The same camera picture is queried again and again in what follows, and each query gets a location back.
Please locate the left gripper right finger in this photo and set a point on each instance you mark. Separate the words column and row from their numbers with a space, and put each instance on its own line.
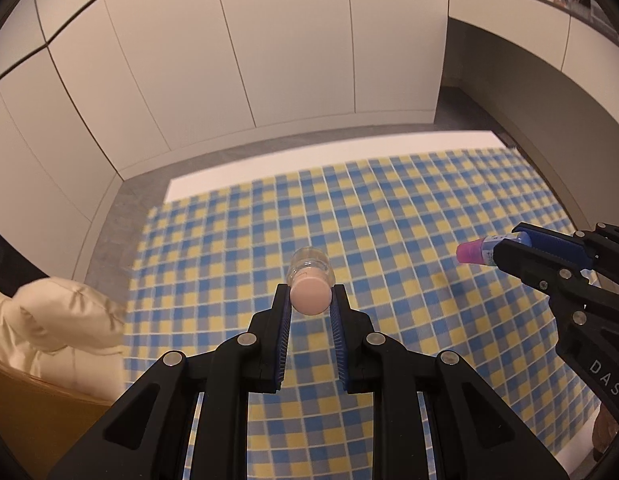
column 433, row 416

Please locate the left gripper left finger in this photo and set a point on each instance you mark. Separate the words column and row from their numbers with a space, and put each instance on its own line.
column 187, row 416

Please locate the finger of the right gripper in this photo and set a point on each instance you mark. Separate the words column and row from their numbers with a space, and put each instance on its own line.
column 550, row 274
column 568, row 248

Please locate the purple cap blue tube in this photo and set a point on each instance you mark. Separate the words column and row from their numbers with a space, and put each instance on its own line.
column 481, row 251

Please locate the pink cap glass bottle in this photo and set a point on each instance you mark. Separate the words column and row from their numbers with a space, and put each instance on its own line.
column 310, row 278

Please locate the brown cardboard box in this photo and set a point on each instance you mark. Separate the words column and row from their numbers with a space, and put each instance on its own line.
column 40, row 422

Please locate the cream padded armchair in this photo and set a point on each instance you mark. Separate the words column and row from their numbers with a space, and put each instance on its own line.
column 64, row 333

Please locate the blue yellow checkered cloth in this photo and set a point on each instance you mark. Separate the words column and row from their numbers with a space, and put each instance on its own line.
column 212, row 254

